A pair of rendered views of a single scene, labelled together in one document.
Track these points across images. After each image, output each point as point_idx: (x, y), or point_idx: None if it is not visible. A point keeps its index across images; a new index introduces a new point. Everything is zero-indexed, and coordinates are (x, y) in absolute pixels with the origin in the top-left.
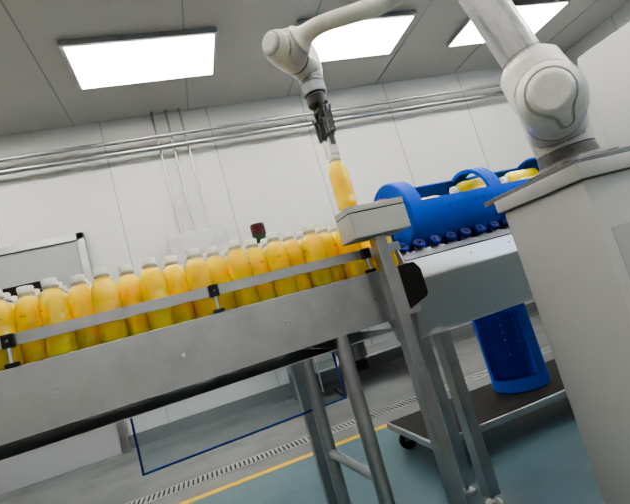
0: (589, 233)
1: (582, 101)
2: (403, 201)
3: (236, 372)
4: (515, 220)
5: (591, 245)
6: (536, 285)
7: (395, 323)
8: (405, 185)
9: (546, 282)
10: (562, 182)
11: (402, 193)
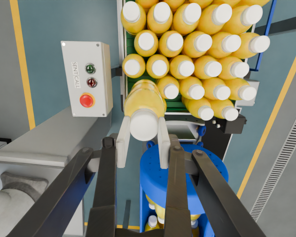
0: (24, 138)
1: None
2: (147, 168)
3: None
4: (61, 153)
5: (30, 135)
6: (80, 133)
7: (114, 67)
8: (152, 194)
9: (72, 132)
10: (2, 151)
11: (145, 175)
